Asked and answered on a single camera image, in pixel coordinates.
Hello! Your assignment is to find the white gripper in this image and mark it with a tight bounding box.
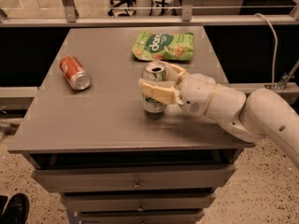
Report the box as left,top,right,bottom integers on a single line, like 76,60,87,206
138,62,217,116

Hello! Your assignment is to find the green white 7up can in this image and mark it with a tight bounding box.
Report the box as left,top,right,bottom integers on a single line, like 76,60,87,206
141,62,167,113

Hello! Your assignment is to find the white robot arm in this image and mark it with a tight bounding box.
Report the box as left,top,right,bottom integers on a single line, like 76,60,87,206
138,61,299,168

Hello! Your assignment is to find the red soda can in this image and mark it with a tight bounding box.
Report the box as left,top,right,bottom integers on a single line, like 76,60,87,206
59,56,91,91

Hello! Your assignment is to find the green snack bag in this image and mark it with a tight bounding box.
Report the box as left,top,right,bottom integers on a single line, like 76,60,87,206
132,30,194,61

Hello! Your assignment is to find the grey metal railing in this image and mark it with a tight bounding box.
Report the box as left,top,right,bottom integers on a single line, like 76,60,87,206
0,0,299,27

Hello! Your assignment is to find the black office chair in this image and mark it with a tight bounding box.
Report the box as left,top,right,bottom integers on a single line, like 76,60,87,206
107,0,135,17

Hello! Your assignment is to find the grey drawer cabinet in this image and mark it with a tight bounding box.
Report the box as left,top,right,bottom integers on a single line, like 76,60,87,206
9,28,245,224

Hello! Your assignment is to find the black shoe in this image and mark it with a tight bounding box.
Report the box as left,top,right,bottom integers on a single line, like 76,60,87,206
0,193,29,224

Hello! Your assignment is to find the white cable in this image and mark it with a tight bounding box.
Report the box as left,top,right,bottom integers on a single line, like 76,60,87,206
253,12,279,91

